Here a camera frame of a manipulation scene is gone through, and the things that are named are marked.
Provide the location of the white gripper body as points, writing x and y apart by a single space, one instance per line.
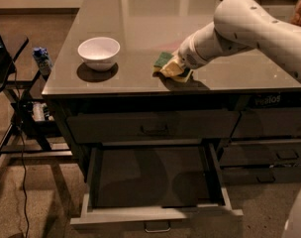
187 55

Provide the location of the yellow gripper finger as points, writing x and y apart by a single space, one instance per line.
172 68

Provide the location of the green and yellow sponge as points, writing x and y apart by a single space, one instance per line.
163 59

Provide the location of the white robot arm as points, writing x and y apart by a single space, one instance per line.
239 25

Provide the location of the closed grey top drawer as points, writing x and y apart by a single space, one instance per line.
150 126

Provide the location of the right top grey drawer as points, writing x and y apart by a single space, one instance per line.
271 122

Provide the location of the right middle grey drawer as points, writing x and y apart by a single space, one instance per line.
272 153

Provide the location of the open grey middle drawer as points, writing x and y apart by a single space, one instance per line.
153 188

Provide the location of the right bottom grey drawer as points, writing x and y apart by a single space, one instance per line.
269 175

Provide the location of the white ceramic bowl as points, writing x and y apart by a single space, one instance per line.
99 53

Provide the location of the dark snack bag with lettering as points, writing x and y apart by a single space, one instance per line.
275 100

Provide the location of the blue capped plastic bottle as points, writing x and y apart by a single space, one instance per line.
43 60

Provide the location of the black side cart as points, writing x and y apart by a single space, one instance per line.
24 133

